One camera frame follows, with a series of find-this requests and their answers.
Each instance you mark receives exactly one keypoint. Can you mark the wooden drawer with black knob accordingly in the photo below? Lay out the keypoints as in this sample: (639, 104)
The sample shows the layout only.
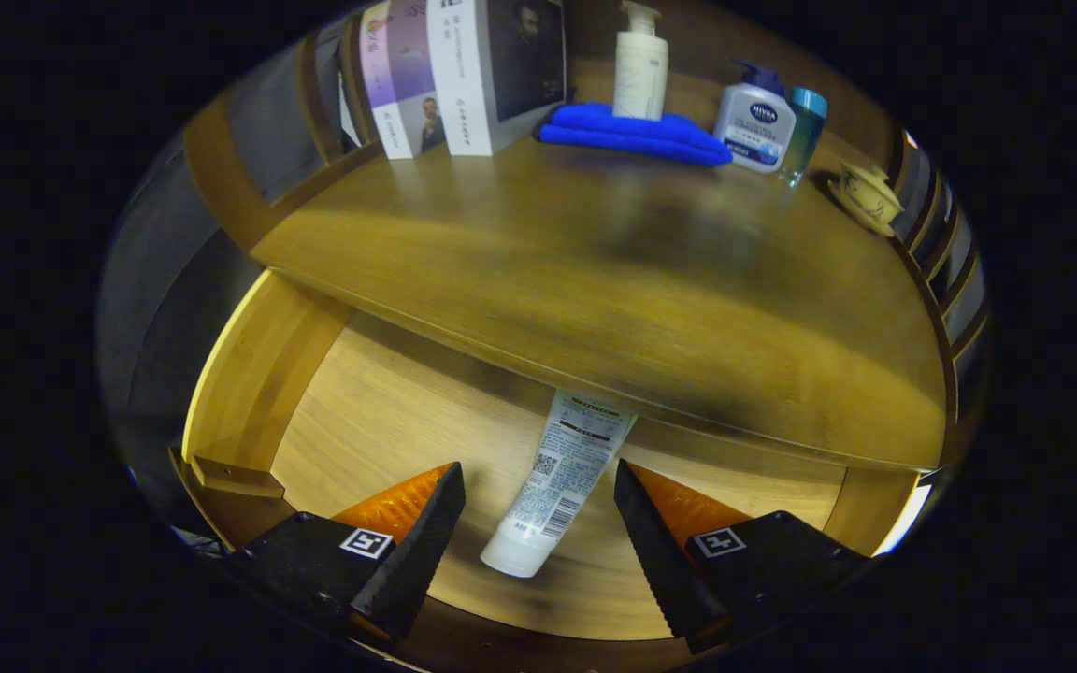
(389, 411)

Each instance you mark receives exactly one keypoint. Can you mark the wooden countertop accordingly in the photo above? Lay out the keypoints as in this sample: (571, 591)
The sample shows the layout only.
(595, 290)

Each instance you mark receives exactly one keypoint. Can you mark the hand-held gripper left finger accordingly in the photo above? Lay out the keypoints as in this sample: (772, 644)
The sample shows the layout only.
(417, 551)

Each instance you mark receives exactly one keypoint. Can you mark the white flat surface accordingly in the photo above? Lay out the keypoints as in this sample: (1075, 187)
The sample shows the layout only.
(903, 519)

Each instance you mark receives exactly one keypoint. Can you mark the brown wooden cabinet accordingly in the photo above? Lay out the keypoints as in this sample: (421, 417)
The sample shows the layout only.
(221, 187)

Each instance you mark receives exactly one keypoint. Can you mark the blue folded cloth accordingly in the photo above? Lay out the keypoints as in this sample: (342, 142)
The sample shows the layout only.
(632, 138)

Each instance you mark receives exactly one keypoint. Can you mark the teal bottle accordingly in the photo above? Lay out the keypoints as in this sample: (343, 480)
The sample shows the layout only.
(807, 131)

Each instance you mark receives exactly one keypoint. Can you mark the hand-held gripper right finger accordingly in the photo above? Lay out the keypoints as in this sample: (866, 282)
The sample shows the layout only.
(660, 551)

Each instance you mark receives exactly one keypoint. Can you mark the white book with dark cover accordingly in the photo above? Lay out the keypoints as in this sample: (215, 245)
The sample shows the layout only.
(473, 84)

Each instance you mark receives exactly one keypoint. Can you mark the white bottle with blue cap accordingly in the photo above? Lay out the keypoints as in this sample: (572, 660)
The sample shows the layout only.
(753, 126)

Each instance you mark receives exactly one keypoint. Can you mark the white pump bottle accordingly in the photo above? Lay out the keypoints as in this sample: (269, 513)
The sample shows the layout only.
(639, 75)

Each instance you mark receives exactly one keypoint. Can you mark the black backdrop cloth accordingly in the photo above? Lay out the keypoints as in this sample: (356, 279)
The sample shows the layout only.
(165, 327)

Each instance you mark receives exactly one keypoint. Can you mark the beige lidded teacup with saucer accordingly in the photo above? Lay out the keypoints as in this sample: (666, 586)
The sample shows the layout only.
(868, 198)

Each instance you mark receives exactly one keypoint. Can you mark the purple book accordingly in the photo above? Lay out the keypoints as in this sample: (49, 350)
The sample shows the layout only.
(398, 84)

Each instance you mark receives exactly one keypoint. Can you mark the white squeeze tube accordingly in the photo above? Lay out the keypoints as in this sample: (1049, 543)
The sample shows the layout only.
(557, 477)

